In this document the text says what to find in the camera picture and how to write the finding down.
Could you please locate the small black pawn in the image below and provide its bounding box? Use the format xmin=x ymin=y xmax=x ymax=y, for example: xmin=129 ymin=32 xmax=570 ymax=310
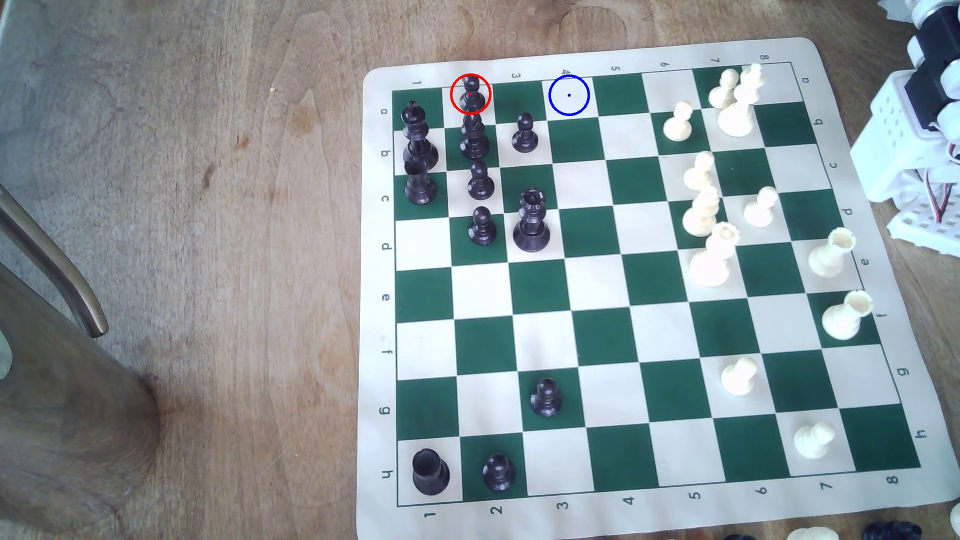
xmin=459 ymin=75 xmax=486 ymax=114

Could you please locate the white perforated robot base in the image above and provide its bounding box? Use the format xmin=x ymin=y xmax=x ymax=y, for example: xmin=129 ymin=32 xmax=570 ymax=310
xmin=887 ymin=196 xmax=960 ymax=258

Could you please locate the green and white chess mat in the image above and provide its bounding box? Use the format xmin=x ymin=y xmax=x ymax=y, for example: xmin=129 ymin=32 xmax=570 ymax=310
xmin=356 ymin=37 xmax=960 ymax=540

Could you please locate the black captured chess piece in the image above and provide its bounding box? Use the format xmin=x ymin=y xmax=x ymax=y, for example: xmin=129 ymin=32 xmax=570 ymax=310
xmin=862 ymin=520 xmax=924 ymax=540

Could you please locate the black queen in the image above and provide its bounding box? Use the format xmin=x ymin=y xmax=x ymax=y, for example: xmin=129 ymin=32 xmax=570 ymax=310
xmin=513 ymin=188 xmax=552 ymax=253

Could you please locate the black rook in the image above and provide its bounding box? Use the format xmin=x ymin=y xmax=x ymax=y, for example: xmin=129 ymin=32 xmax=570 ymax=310
xmin=411 ymin=448 xmax=452 ymax=496
xmin=404 ymin=157 xmax=438 ymax=206

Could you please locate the black bishop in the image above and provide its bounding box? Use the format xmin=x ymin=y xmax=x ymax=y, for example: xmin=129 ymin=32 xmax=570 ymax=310
xmin=459 ymin=111 xmax=492 ymax=160

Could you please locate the black king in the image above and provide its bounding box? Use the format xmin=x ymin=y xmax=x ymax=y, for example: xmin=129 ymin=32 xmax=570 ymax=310
xmin=400 ymin=101 xmax=441 ymax=172

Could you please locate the white bishop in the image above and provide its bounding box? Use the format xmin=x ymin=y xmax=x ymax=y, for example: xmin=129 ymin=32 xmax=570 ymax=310
xmin=681 ymin=186 xmax=722 ymax=238

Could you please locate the white queen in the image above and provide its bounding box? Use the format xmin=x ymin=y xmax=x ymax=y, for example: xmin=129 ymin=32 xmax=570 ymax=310
xmin=688 ymin=222 xmax=741 ymax=288

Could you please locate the white pawn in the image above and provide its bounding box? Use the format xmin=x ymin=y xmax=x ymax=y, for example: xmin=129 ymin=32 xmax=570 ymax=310
xmin=708 ymin=68 xmax=741 ymax=111
xmin=720 ymin=356 xmax=759 ymax=397
xmin=663 ymin=101 xmax=695 ymax=143
xmin=743 ymin=186 xmax=780 ymax=228
xmin=793 ymin=420 xmax=837 ymax=461
xmin=683 ymin=150 xmax=717 ymax=192

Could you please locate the white king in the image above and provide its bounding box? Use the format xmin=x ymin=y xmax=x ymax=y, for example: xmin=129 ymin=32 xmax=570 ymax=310
xmin=717 ymin=63 xmax=766 ymax=138

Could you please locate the white rook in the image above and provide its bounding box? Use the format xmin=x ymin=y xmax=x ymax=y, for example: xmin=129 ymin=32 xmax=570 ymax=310
xmin=807 ymin=228 xmax=857 ymax=279
xmin=821 ymin=290 xmax=874 ymax=342

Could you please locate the curved metal bar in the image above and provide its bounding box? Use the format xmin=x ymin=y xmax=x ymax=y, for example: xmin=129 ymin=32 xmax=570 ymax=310
xmin=0 ymin=183 xmax=110 ymax=339

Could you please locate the brown wooden post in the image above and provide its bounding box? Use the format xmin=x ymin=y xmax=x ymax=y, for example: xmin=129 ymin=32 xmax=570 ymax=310
xmin=0 ymin=262 xmax=162 ymax=535

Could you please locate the red and white servo cable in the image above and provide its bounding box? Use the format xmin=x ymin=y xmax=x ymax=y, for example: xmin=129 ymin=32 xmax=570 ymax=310
xmin=924 ymin=168 xmax=948 ymax=224

